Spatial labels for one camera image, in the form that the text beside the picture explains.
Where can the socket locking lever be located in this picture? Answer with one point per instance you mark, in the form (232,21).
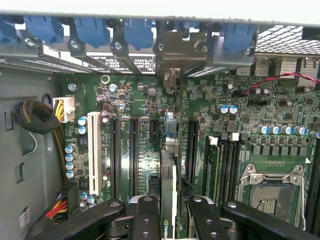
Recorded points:
(303,200)

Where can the open dark PC case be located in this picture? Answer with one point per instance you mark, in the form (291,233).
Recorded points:
(27,160)

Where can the CPU socket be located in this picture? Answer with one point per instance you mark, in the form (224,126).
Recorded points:
(272,202)

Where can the blue card retention latch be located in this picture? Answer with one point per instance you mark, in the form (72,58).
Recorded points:
(238,37)
(43,28)
(138,33)
(7,33)
(92,31)

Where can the green motherboard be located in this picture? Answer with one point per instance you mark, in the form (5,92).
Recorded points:
(145,105)

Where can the white power connector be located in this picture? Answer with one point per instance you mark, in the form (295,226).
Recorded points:
(68,107)

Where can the long expansion slot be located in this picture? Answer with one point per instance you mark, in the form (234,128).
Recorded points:
(193,150)
(115,155)
(134,155)

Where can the white PCI expansion slot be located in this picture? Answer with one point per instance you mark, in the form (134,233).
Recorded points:
(94,150)

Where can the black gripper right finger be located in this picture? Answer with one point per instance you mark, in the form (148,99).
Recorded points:
(205,222)

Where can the short expansion slot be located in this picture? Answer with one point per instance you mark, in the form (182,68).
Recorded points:
(154,131)

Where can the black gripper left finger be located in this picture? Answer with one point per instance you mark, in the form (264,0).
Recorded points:
(147,220)

